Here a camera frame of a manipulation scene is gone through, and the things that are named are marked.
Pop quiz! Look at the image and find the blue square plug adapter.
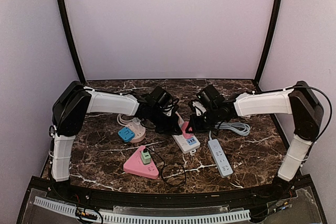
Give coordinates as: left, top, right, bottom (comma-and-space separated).
118, 126, 135, 143

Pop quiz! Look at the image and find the light blue power strip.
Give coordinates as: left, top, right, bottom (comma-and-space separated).
208, 139, 233, 178

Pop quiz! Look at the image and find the pink square plug adapter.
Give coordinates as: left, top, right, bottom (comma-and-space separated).
181, 121, 194, 139

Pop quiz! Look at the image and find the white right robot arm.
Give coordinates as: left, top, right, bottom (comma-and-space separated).
185, 81, 325, 200

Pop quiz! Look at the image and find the pink triangular power socket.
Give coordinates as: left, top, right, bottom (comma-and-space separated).
123, 145, 159, 179

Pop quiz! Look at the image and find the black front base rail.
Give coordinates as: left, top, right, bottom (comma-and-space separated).
16, 175, 327, 223

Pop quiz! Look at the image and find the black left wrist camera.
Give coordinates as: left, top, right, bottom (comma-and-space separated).
149, 86, 173, 109

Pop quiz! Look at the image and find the round pink power socket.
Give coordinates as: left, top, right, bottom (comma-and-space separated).
126, 122, 146, 143

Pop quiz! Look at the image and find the white multi-socket power strip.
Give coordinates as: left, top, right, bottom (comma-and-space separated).
172, 112, 200, 154

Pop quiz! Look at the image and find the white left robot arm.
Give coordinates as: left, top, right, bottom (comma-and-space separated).
49, 81, 182, 201

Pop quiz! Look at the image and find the white slotted cable tray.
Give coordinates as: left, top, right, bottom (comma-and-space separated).
33, 196, 250, 223

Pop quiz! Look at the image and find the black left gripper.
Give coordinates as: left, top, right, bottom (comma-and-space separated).
149, 107, 182, 135

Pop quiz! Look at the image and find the black looped charger cable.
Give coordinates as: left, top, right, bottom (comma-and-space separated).
145, 145, 187, 187

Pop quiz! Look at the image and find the white coiled round-socket cable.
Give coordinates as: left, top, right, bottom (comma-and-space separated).
117, 113, 134, 126

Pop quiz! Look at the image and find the green charger adapter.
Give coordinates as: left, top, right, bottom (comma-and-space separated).
141, 148, 152, 165

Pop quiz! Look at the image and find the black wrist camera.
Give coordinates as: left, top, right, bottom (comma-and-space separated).
196, 84, 225, 110
149, 86, 173, 109

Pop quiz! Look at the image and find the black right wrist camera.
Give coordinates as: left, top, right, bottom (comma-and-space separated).
196, 84, 225, 110

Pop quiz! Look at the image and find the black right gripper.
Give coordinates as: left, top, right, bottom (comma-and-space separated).
185, 106, 221, 133

